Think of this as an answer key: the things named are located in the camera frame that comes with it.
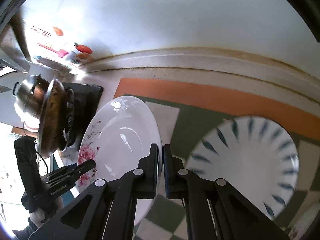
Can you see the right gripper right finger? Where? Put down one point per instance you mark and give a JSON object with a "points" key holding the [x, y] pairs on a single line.
{"points": [[215, 209]]}

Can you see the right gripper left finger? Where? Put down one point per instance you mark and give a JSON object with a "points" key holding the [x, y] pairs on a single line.
{"points": [[105, 210]]}

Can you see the blue striped white plate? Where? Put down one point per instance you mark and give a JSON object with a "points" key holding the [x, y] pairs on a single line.
{"points": [[254, 154]]}

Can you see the white floral plate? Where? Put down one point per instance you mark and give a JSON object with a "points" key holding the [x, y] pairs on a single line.
{"points": [[119, 135]]}

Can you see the stainless steel pot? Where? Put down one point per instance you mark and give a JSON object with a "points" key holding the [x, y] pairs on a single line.
{"points": [[29, 96]]}

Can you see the black induction cooktop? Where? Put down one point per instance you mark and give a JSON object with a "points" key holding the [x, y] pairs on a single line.
{"points": [[86, 100]]}

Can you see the green checkered table mat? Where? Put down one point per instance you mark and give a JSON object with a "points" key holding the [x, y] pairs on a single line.
{"points": [[193, 110]]}

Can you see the pink toy utensil holder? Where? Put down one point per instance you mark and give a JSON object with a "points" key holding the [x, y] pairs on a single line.
{"points": [[60, 53]]}

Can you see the tomato wall decoration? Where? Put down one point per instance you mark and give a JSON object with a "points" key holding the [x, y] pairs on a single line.
{"points": [[83, 48]]}

